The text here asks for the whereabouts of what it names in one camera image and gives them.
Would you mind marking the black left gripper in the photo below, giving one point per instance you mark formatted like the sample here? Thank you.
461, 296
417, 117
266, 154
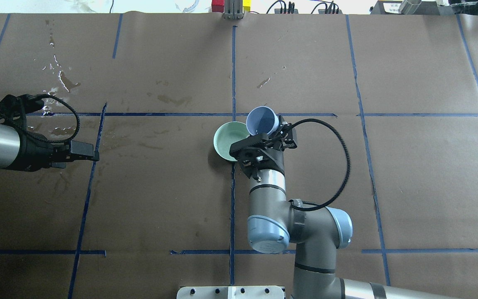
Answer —
35, 154

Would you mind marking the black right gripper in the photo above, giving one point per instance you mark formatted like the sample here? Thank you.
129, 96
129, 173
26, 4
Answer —
287, 133

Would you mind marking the blue plastic cup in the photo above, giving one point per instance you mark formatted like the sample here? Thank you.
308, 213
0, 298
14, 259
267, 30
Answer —
262, 120

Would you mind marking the mint green bowl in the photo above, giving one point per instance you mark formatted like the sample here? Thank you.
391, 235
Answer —
226, 135

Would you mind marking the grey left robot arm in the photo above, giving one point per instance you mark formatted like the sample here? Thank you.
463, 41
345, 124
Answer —
36, 181

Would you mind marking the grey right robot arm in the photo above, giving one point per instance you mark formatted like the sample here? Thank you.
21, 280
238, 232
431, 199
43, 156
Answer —
317, 230

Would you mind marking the black power connector left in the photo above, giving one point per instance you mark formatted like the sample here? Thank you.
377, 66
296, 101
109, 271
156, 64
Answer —
282, 7

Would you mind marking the black power connector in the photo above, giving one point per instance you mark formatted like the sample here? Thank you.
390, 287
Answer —
282, 7
326, 7

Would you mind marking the yellow block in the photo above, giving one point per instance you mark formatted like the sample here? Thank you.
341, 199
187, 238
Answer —
246, 5

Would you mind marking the red block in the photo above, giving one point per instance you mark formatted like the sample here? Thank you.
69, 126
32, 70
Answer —
217, 6

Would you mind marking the black power connector right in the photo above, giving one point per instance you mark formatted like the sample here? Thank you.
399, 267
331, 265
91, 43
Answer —
326, 7

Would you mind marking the aluminium camera post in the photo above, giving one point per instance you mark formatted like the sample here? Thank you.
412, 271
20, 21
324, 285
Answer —
233, 10

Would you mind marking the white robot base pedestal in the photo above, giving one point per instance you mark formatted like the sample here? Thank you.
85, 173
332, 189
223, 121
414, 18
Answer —
232, 292

